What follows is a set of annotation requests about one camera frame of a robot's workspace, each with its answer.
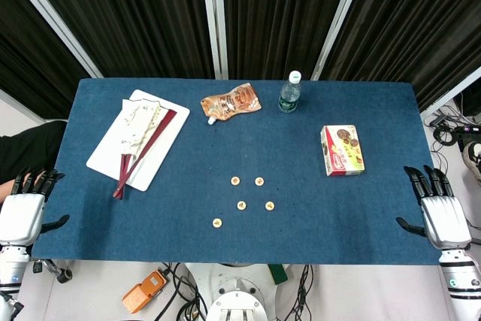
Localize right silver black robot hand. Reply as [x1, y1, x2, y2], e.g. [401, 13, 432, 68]
[396, 165, 473, 250]

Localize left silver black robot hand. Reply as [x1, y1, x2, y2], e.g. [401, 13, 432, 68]
[0, 166, 71, 247]

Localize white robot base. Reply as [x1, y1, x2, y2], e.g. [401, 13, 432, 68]
[183, 262, 282, 321]

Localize person in black clothes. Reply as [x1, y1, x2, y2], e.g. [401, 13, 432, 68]
[0, 120, 67, 196]

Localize white and black sneaker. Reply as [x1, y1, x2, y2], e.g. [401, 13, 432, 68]
[461, 141, 481, 186]

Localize black caster wheel with leg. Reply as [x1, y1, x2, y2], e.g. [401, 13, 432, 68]
[32, 259, 73, 284]

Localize black device on floor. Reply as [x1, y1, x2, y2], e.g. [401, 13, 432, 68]
[452, 86, 481, 119]

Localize cookie box red and yellow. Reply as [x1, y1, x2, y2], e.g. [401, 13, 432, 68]
[319, 124, 366, 177]

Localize black pleated curtain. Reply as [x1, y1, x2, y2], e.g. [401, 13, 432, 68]
[0, 0, 93, 121]
[18, 0, 216, 80]
[322, 0, 481, 111]
[220, 0, 357, 80]

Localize blue table cloth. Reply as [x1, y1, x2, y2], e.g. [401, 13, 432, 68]
[32, 78, 452, 266]

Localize orange handheld control box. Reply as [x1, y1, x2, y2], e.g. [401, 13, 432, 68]
[121, 270, 171, 315]

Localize paper folding fan red ribs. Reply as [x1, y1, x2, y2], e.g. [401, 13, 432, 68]
[112, 97, 177, 201]

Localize white rectangular tray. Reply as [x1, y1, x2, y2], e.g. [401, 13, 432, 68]
[86, 89, 191, 192]

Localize dark green block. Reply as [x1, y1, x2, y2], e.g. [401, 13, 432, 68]
[267, 263, 289, 285]

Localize clear water bottle green label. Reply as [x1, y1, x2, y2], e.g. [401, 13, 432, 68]
[277, 70, 304, 115]

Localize orange spouted snack pouch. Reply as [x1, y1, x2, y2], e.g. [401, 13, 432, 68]
[201, 83, 263, 126]

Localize tangled black floor cables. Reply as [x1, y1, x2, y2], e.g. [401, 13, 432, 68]
[422, 106, 467, 171]

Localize white metal frame post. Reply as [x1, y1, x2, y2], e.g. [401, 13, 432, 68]
[419, 66, 481, 121]
[0, 0, 104, 80]
[199, 0, 229, 80]
[310, 0, 377, 81]
[0, 89, 47, 126]

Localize black floor cable bundle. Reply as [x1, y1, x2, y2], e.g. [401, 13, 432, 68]
[153, 262, 210, 321]
[285, 264, 315, 321]

